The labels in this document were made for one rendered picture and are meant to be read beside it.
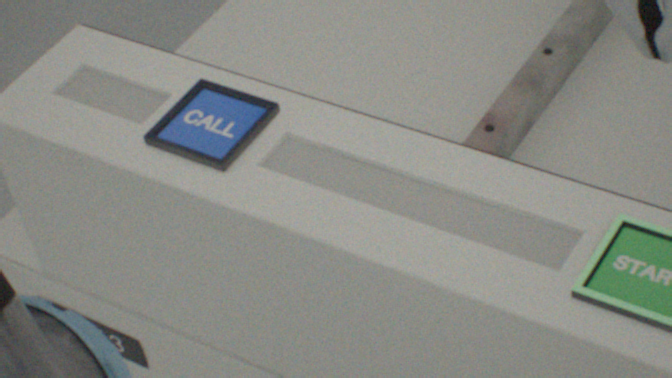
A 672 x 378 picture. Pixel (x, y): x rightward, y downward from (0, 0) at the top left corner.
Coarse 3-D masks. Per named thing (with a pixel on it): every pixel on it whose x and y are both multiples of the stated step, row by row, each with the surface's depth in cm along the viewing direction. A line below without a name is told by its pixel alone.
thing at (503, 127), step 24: (576, 0) 99; (600, 0) 99; (576, 24) 97; (600, 24) 100; (552, 48) 95; (576, 48) 97; (528, 72) 94; (552, 72) 94; (504, 96) 92; (528, 96) 92; (552, 96) 96; (480, 120) 91; (504, 120) 91; (528, 120) 93; (480, 144) 89; (504, 144) 91
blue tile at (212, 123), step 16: (208, 96) 78; (224, 96) 78; (192, 112) 77; (208, 112) 77; (224, 112) 77; (240, 112) 77; (256, 112) 77; (176, 128) 76; (192, 128) 76; (208, 128) 76; (224, 128) 76; (240, 128) 76; (192, 144) 75; (208, 144) 75; (224, 144) 75
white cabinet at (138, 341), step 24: (0, 264) 93; (24, 288) 93; (48, 288) 91; (72, 288) 90; (96, 312) 90; (120, 312) 88; (120, 336) 90; (144, 336) 88; (168, 336) 86; (144, 360) 90; (168, 360) 88; (192, 360) 86; (216, 360) 85
